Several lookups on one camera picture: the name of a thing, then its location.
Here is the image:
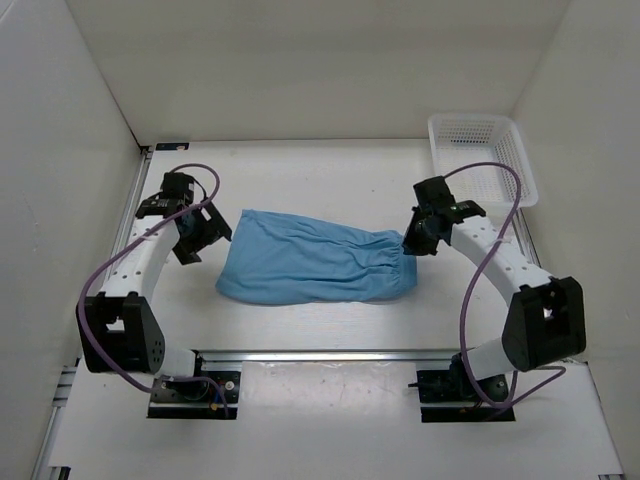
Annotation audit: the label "white plastic mesh basket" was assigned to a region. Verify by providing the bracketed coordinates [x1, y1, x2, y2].
[428, 113, 539, 214]

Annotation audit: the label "blue label sticker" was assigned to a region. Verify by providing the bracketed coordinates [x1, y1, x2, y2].
[155, 142, 190, 151]

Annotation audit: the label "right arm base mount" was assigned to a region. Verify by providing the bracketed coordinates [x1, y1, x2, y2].
[407, 370, 516, 424]

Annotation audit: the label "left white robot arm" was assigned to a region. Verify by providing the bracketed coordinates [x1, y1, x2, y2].
[76, 165, 232, 400]

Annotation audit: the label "light blue shorts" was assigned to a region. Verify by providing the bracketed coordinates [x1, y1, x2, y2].
[216, 210, 418, 306]

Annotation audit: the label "aluminium left rail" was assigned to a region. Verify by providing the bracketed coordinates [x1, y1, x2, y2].
[110, 145, 154, 257]

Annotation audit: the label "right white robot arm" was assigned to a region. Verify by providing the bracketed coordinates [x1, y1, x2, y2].
[403, 176, 586, 400]

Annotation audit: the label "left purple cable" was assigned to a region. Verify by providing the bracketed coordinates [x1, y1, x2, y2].
[77, 163, 230, 419]

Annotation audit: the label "aluminium front rail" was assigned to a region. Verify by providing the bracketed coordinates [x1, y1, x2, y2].
[200, 349, 458, 363]

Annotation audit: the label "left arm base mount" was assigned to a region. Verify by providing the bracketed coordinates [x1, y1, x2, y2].
[147, 358, 242, 421]

